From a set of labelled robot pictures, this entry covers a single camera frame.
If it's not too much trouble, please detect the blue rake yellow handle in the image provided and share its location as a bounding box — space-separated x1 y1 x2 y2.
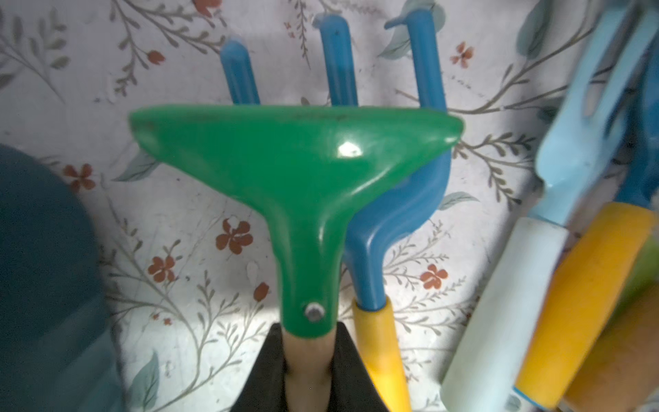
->
221 1 451 411
514 45 658 411

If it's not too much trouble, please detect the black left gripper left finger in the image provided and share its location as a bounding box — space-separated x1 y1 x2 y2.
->
231 323 287 412

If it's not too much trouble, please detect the green rake wooden handle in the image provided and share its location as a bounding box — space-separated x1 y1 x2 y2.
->
129 105 464 411

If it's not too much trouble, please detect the lime fork wooden handle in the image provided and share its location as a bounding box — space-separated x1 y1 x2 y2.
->
559 237 658 411

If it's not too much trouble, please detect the teal storage tray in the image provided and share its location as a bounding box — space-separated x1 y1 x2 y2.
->
1 146 125 411

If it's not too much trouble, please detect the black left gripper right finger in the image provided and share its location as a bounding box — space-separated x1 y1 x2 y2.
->
328 322 388 412

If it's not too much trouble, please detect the light blue fork white handle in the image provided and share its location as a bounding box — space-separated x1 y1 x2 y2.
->
440 1 658 411

